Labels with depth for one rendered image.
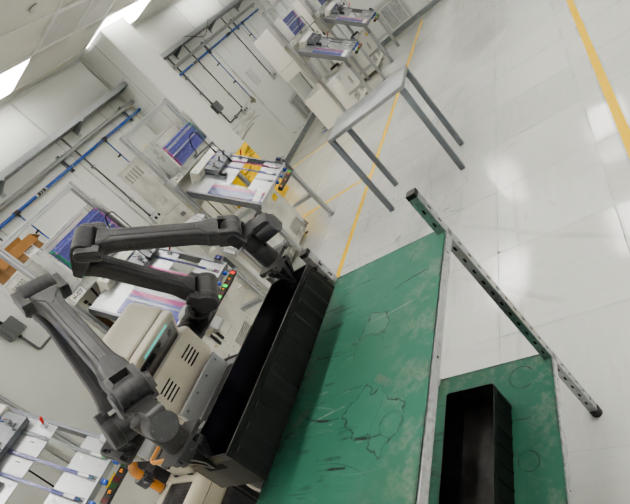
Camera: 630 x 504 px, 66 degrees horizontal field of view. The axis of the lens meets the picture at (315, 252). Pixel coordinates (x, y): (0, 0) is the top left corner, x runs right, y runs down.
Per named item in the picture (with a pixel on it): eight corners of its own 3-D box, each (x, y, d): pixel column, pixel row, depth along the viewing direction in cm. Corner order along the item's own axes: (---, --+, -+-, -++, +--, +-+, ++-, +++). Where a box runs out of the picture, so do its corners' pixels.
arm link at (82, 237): (63, 251, 134) (57, 278, 128) (78, 218, 127) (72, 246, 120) (211, 290, 157) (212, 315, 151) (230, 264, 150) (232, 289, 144)
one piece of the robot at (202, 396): (218, 465, 145) (162, 427, 137) (252, 386, 164) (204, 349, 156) (251, 460, 135) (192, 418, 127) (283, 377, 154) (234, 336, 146)
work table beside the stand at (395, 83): (465, 168, 362) (401, 85, 334) (390, 212, 401) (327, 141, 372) (463, 141, 397) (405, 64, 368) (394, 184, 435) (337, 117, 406)
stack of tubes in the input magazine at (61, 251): (125, 230, 365) (95, 205, 355) (84, 276, 328) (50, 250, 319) (117, 237, 372) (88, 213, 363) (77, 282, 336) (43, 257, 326)
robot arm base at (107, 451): (124, 413, 133) (99, 454, 125) (120, 399, 127) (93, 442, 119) (153, 424, 132) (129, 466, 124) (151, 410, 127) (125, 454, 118)
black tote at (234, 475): (297, 305, 152) (271, 283, 148) (335, 286, 141) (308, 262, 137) (222, 488, 112) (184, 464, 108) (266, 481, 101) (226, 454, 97)
